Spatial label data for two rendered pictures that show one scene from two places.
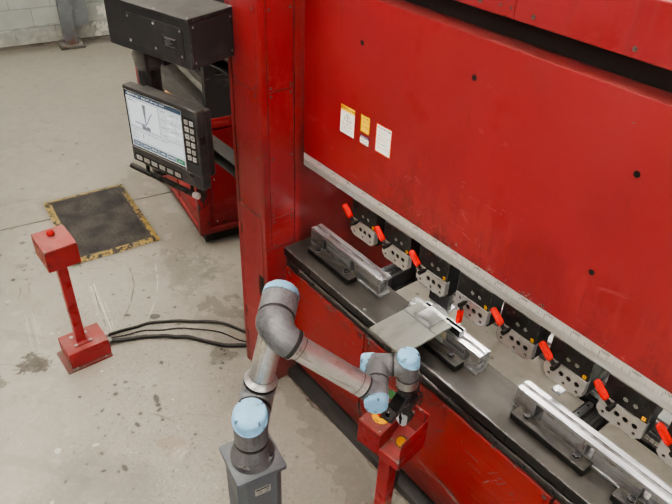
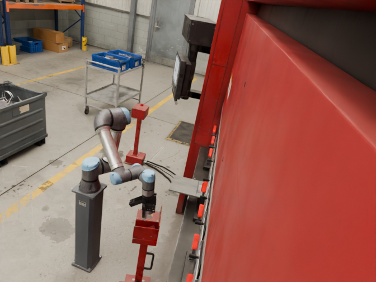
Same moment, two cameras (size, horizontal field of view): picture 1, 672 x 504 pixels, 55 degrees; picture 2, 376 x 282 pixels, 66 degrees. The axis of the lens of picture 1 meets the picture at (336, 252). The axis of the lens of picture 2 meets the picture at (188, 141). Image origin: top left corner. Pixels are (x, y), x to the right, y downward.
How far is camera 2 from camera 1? 1.54 m
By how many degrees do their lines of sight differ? 37
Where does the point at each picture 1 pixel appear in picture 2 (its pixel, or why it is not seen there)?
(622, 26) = not seen: outside the picture
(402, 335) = (182, 185)
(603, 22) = not seen: outside the picture
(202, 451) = (125, 211)
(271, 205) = (199, 120)
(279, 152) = (210, 96)
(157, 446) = (116, 199)
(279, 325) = (99, 115)
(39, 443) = not seen: hidden behind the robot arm
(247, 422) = (85, 162)
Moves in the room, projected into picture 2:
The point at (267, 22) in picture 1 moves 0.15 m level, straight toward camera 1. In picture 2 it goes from (220, 29) to (208, 28)
